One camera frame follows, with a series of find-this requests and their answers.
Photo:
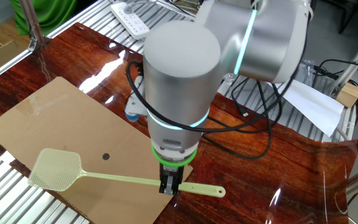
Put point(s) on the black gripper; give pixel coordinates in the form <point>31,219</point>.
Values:
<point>172,172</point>

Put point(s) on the pale green plastic flyswatter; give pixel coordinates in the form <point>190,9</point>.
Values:
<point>120,178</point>

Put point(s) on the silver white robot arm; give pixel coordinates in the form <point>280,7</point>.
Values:
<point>182,77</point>

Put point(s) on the glossy red woodgrain mat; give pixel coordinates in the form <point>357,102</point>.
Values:
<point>259,186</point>

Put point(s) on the brown cardboard sheet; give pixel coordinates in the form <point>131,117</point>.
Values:
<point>57,118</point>

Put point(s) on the white power strip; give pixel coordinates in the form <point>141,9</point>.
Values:
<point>132,23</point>

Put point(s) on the white paper sheet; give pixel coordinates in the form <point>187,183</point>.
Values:
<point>315,109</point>

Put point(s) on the clear plastic bag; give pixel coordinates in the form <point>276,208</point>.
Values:
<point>309,68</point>

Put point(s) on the wooden block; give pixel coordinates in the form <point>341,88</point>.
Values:
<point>350,95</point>

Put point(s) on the green cloth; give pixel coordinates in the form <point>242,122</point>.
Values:
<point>48,15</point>

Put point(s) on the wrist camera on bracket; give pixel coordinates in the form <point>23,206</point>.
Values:
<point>135,105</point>

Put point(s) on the black chair leg frame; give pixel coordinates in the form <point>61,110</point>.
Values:
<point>350,17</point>

